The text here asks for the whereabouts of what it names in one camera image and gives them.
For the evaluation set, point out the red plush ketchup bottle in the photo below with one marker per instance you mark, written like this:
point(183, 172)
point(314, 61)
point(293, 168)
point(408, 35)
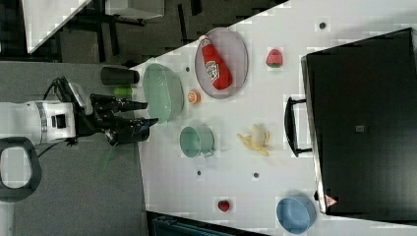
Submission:
point(217, 70)

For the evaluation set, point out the orange slice toy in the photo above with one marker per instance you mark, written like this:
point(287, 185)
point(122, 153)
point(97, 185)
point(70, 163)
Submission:
point(194, 96)

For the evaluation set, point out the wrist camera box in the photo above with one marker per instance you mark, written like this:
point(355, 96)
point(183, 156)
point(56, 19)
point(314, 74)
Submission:
point(81, 97)

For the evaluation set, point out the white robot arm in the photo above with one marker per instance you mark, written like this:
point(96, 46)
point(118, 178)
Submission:
point(48, 122)

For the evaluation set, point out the blue cup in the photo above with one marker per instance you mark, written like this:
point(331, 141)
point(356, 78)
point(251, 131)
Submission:
point(296, 214)

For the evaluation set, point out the red strawberry toy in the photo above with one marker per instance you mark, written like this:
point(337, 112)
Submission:
point(223, 206)

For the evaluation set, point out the green colander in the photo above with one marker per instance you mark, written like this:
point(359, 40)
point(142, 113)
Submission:
point(163, 92)

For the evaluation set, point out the black pan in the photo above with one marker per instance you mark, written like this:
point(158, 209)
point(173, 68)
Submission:
point(119, 77)

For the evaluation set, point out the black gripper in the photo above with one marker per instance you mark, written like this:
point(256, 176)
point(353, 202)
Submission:
point(104, 120)

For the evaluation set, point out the black toaster oven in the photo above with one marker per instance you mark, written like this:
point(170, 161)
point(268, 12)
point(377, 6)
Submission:
point(361, 100)

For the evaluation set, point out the grey oval plate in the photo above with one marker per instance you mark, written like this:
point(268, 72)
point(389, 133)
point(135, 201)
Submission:
point(231, 47)

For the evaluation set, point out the peeled plush banana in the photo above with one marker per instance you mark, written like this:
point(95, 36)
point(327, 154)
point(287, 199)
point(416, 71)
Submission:
point(257, 140)

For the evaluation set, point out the pink strawberry toy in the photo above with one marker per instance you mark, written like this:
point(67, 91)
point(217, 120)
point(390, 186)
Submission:
point(274, 59)

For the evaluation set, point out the green pepper toy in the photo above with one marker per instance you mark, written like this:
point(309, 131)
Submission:
point(123, 91)

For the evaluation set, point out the green mug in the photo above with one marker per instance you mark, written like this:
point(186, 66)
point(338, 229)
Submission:
point(196, 141)

